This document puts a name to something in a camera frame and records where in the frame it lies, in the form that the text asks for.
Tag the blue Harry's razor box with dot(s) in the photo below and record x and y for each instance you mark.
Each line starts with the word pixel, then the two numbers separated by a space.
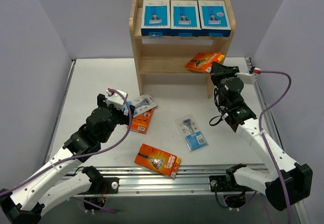
pixel 214 19
pixel 185 21
pixel 156 21

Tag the clear blister razor pack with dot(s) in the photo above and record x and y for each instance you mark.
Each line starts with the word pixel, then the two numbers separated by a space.
pixel 142 104
pixel 191 133

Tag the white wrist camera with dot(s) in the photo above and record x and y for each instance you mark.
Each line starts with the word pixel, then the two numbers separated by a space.
pixel 249 77
pixel 115 98

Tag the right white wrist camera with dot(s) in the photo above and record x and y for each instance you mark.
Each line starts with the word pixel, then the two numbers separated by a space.
pixel 249 77

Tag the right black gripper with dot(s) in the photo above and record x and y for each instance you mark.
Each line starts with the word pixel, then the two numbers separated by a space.
pixel 224 72

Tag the orange Gillette Fusion box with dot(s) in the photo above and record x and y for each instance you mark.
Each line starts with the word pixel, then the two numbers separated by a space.
pixel 202 62
pixel 158 160

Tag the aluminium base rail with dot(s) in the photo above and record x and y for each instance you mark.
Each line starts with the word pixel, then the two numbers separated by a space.
pixel 176 95

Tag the wooden shelf unit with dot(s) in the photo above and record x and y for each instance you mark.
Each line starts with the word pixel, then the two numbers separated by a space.
pixel 171 57

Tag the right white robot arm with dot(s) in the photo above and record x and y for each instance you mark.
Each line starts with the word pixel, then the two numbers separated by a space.
pixel 288 182

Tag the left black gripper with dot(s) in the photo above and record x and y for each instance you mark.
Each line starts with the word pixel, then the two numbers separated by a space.
pixel 126 115

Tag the orange Gillette Styler box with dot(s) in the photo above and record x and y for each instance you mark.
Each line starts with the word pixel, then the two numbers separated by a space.
pixel 141 122

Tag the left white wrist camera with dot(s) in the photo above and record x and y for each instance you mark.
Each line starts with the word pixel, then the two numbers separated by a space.
pixel 115 98

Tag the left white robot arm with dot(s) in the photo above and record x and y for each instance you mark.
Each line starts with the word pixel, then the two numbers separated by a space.
pixel 31 200

